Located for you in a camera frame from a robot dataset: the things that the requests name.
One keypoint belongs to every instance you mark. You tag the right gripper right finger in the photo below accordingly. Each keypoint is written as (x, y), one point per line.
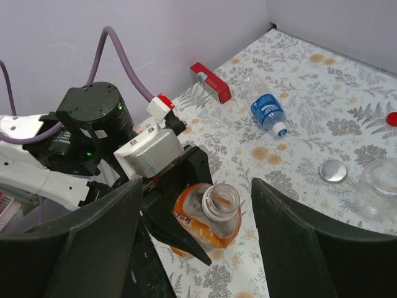
(308, 254)

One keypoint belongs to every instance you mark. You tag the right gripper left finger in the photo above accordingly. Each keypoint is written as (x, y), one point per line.
(84, 253)

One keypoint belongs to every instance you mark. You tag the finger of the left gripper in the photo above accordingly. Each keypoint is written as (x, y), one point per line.
(195, 166)
(164, 227)

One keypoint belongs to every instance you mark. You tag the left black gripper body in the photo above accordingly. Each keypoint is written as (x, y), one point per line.
(169, 182)

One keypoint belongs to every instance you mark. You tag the orange juice bottle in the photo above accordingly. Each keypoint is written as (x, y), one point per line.
(210, 213)

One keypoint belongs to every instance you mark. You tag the silver jar lid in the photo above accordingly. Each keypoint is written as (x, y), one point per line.
(333, 171)

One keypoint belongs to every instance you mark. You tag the clear jar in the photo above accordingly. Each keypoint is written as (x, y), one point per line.
(375, 194)

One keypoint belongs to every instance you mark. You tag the red bottle cap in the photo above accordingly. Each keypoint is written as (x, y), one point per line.
(391, 119)

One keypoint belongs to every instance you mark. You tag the blue label water bottle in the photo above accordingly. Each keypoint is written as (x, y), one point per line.
(263, 105)

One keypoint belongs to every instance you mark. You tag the red toothpaste box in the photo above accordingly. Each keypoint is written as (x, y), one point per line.
(213, 84)

